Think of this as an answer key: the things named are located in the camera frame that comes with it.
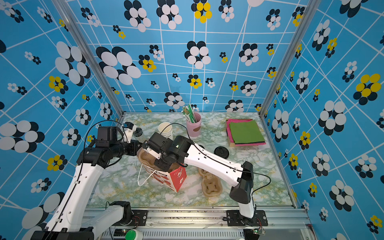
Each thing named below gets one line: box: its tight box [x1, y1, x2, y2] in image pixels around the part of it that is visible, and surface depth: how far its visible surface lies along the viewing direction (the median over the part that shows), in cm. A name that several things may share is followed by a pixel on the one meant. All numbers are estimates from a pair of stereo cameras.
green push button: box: [125, 229, 136, 240], surface depth 63 cm
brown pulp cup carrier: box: [198, 168, 223, 197], surface depth 82 cm
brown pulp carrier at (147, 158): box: [136, 146, 160, 170], surface depth 68 cm
